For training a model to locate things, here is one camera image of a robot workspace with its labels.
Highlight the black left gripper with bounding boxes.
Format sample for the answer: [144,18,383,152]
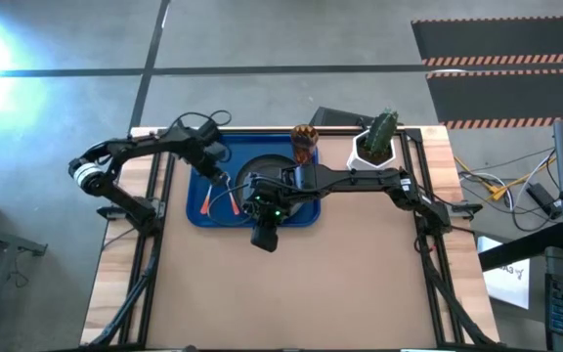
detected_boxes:
[189,138,233,188]

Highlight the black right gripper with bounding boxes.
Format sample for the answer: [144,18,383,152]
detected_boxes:
[242,168,307,227]

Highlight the orange-handled metal spoon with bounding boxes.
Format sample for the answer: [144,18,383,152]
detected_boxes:
[199,183,214,217]

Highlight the orange-handled metal fork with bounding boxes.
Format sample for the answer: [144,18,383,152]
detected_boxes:
[221,172,241,217]

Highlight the black round plate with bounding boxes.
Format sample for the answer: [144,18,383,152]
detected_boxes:
[235,153,313,222]

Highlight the blue plastic tray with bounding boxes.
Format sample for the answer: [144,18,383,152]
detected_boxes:
[185,132,323,230]

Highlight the white faceted plant pot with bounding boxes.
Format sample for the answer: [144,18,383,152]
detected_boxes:
[346,129,397,172]

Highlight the green cactus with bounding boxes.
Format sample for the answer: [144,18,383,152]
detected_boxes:
[362,108,400,153]

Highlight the white paper sheet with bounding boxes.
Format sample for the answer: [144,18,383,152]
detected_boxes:
[476,236,532,311]

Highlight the black support beam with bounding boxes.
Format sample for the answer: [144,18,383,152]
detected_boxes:
[476,222,563,273]

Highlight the black hazard-striped floor mat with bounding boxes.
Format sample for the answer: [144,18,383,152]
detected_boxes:
[425,67,563,130]
[411,17,563,67]

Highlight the black power adapter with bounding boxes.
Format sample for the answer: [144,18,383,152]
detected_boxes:
[525,182,557,217]

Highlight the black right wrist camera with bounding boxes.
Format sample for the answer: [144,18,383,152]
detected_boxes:
[249,222,282,254]

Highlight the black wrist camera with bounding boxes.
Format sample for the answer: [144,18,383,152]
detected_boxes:
[196,118,224,145]
[249,222,282,254]

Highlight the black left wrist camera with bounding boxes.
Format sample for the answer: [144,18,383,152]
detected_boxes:
[196,118,224,145]

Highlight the black aluminium table frame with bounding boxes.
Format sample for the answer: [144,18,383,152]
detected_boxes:
[80,116,502,351]

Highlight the yellow cable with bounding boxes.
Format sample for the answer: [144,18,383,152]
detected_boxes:
[455,155,557,202]

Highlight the white cable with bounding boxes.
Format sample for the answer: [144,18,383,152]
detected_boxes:
[456,170,515,212]

